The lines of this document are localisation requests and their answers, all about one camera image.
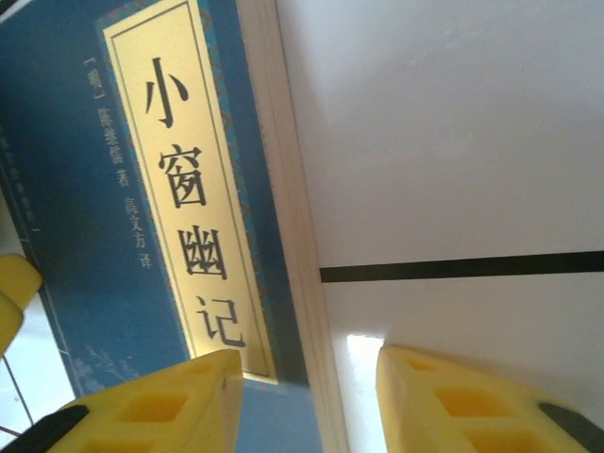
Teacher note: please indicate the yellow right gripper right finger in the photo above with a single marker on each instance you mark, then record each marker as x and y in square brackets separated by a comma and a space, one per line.
[462, 415]

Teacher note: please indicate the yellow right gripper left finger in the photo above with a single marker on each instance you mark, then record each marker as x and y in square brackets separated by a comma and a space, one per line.
[179, 410]

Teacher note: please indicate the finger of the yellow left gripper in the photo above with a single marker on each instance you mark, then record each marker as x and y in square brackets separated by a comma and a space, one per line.
[9, 325]
[19, 278]

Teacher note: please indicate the blue book gold label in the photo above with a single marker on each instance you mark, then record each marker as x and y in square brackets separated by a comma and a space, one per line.
[71, 189]

